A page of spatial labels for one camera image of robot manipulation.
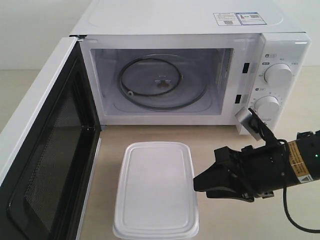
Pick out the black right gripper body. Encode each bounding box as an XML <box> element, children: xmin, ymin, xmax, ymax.
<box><xmin>214</xmin><ymin>145</ymin><xmax>289</xmax><ymax>199</ymax></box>

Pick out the white plastic lidded container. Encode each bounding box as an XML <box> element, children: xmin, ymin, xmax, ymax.
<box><xmin>112</xmin><ymin>141</ymin><xmax>199</xmax><ymax>240</ymax></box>

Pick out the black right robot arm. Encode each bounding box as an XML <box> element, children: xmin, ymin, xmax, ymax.
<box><xmin>193</xmin><ymin>131</ymin><xmax>320</xmax><ymax>203</ymax></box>

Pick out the white Midea microwave oven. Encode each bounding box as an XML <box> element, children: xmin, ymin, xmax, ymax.
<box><xmin>70</xmin><ymin>0</ymin><xmax>311</xmax><ymax>135</ymax></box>

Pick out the lower white timer knob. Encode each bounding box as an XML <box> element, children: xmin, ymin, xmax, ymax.
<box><xmin>254</xmin><ymin>95</ymin><xmax>280</xmax><ymax>118</ymax></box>

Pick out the upper white power knob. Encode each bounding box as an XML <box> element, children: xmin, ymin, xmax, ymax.
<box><xmin>264</xmin><ymin>63</ymin><xmax>293</xmax><ymax>86</ymax></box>

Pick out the white blue warning sticker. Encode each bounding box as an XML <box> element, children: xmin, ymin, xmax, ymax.
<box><xmin>213</xmin><ymin>12</ymin><xmax>267</xmax><ymax>26</ymax></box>

